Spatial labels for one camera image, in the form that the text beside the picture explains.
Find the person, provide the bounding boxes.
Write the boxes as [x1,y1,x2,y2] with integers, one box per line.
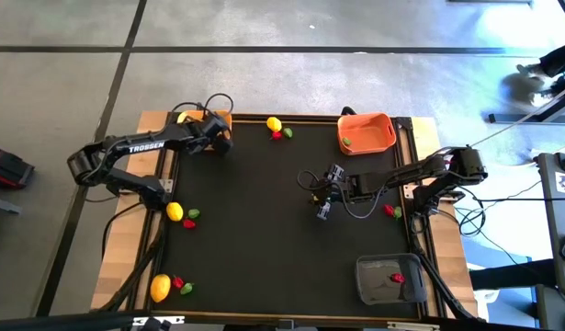
[501,40,565,98]

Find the black frame beam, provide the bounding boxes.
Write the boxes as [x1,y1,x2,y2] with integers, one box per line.
[0,311,148,331]

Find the red and black case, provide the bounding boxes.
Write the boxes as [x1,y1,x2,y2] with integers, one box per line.
[0,143,36,189]

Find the orange plastic basket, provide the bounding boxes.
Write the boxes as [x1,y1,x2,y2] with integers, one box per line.
[336,112,398,156]

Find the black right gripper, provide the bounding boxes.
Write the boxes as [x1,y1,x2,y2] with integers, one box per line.
[309,164,370,221]

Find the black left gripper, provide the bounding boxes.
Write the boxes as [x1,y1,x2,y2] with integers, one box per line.
[185,114,235,157]

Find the black table mat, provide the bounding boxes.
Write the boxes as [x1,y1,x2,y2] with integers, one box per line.
[160,120,424,321]

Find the wooden table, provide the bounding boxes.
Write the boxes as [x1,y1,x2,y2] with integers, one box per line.
[89,109,480,323]

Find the white bracket plate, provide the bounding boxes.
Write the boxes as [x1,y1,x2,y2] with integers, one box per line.
[386,321,441,331]
[132,315,186,326]

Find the black bar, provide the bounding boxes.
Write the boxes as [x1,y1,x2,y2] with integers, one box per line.
[468,257,557,291]

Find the yellow plastic basket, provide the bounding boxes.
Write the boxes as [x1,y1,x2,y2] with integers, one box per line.
[175,108,232,153]

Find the large yellow lemon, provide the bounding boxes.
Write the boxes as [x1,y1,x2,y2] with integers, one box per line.
[149,273,172,303]

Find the grey plastic basket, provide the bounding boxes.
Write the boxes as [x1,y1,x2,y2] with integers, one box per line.
[354,252,429,306]

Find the straight black cable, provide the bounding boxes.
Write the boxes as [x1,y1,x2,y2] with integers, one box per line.
[474,196,565,203]

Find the bulky black device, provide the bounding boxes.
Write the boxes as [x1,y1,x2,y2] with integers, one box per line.
[141,317,173,331]

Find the metal stand base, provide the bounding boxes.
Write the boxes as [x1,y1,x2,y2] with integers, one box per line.
[487,54,565,125]

